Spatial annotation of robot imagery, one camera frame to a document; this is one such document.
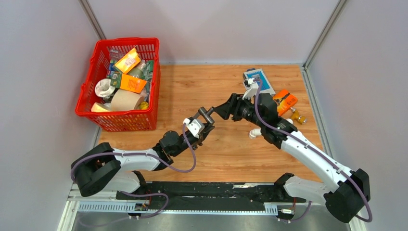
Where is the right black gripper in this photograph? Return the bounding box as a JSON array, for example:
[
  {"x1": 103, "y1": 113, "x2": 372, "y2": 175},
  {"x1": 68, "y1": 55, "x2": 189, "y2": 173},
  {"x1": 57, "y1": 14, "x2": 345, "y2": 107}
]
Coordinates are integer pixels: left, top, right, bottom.
[{"x1": 213, "y1": 93, "x2": 265, "y2": 128}]

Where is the white PVC elbow fitting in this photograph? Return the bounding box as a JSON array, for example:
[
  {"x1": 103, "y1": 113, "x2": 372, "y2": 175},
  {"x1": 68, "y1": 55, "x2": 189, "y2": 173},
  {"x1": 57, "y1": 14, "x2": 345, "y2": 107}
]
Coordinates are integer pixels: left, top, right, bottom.
[{"x1": 248, "y1": 128, "x2": 262, "y2": 139}]

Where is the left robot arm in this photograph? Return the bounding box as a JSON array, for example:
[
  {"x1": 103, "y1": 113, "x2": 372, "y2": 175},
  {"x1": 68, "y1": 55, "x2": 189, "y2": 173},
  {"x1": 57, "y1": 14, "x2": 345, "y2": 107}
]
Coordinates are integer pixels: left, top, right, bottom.
[{"x1": 70, "y1": 123, "x2": 215, "y2": 200}]

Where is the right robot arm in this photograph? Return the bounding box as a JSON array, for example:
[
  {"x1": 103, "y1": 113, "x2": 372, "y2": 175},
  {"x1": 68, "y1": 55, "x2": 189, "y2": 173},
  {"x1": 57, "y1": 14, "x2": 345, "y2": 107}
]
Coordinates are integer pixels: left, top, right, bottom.
[{"x1": 214, "y1": 93, "x2": 372, "y2": 223}]

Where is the blue product box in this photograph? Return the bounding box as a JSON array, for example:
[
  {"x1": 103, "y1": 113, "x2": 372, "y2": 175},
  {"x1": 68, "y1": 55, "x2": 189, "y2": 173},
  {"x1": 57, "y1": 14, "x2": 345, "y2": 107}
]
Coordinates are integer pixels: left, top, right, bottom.
[{"x1": 243, "y1": 68, "x2": 276, "y2": 97}]

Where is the red plastic basket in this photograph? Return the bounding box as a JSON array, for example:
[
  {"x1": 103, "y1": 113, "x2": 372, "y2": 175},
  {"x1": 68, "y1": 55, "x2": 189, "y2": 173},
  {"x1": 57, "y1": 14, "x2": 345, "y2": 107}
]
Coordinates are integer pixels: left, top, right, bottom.
[{"x1": 75, "y1": 38, "x2": 161, "y2": 132}]

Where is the small yellow object in basket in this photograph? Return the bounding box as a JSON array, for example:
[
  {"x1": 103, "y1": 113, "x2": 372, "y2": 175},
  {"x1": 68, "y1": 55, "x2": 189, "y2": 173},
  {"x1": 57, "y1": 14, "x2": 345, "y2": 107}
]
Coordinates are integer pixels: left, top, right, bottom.
[{"x1": 139, "y1": 102, "x2": 149, "y2": 110}]

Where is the orange product package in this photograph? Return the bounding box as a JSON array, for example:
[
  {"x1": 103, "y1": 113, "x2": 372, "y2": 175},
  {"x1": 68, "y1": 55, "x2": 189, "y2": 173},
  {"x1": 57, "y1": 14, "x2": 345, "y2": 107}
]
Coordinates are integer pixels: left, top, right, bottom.
[{"x1": 273, "y1": 89, "x2": 298, "y2": 116}]

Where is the beige tape roll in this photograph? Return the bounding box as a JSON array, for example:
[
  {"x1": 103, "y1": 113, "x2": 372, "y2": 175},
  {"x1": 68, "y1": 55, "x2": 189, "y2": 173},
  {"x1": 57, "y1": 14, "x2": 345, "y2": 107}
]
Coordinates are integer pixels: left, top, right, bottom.
[{"x1": 111, "y1": 89, "x2": 145, "y2": 111}]

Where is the green packet in basket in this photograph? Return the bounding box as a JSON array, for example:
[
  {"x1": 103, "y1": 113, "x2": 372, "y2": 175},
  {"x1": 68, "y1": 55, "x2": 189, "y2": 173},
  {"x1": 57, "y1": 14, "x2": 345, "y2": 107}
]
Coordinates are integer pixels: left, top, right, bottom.
[{"x1": 141, "y1": 60, "x2": 154, "y2": 81}]

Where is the orange green box in basket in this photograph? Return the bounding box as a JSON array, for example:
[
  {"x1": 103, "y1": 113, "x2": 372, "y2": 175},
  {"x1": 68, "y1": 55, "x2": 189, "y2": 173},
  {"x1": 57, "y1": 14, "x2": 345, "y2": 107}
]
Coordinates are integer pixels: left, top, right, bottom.
[{"x1": 109, "y1": 72, "x2": 147, "y2": 93}]

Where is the yellow orange box in basket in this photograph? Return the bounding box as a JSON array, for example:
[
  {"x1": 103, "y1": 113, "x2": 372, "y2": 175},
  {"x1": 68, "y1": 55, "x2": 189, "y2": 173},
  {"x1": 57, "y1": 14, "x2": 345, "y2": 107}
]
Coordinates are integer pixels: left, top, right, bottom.
[{"x1": 114, "y1": 48, "x2": 141, "y2": 74}]

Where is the white tape roll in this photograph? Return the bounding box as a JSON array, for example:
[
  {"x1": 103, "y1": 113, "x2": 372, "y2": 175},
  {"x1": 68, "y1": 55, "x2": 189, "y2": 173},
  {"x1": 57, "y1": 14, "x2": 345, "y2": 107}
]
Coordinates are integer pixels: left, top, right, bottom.
[{"x1": 94, "y1": 78, "x2": 115, "y2": 98}]

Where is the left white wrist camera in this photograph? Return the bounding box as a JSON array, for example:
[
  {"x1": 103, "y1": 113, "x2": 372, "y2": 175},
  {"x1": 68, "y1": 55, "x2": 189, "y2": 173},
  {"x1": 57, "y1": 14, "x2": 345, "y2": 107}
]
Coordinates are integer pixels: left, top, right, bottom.
[{"x1": 183, "y1": 118, "x2": 204, "y2": 139}]

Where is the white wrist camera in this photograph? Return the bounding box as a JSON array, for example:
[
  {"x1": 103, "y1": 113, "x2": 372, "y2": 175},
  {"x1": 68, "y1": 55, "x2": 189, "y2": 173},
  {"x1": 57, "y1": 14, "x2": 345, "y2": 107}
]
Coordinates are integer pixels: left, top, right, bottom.
[
  {"x1": 243, "y1": 78, "x2": 259, "y2": 100},
  {"x1": 183, "y1": 118, "x2": 204, "y2": 139}
]

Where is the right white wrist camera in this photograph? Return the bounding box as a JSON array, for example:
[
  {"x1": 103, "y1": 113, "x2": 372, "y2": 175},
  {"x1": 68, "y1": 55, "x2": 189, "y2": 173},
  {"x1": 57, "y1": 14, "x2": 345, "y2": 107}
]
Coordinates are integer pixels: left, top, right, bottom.
[{"x1": 243, "y1": 78, "x2": 259, "y2": 100}]

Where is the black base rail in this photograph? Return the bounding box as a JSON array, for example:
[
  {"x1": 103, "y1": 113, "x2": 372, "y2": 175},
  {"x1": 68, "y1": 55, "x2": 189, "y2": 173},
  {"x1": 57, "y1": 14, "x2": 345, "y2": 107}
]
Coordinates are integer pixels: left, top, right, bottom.
[{"x1": 135, "y1": 181, "x2": 306, "y2": 211}]

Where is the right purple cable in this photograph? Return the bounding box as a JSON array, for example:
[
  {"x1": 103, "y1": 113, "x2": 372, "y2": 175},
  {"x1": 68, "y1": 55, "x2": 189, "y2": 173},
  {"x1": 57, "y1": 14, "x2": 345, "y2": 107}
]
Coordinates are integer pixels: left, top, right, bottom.
[{"x1": 254, "y1": 79, "x2": 373, "y2": 223}]

